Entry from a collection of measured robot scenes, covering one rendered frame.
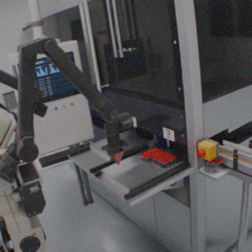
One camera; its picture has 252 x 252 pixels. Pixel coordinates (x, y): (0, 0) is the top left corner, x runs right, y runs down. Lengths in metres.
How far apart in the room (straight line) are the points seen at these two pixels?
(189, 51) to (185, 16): 0.16
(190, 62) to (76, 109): 1.07
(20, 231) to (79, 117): 1.04
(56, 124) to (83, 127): 0.20
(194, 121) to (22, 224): 0.93
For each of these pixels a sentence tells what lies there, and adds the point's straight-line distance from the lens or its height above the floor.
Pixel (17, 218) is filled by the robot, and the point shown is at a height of 0.89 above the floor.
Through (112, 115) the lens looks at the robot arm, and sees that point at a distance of 1.16.
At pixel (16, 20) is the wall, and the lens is 6.64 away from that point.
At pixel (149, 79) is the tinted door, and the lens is 1.54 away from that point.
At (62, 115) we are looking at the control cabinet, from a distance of 2.08.
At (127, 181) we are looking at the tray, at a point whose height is 0.88.
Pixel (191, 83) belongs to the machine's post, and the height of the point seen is 1.32.
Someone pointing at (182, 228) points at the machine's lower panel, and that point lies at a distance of 1.82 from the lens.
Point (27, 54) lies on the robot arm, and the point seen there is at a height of 1.57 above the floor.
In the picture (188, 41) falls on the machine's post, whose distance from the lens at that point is 1.27.
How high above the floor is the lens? 1.62
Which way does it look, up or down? 21 degrees down
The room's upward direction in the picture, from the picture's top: 8 degrees counter-clockwise
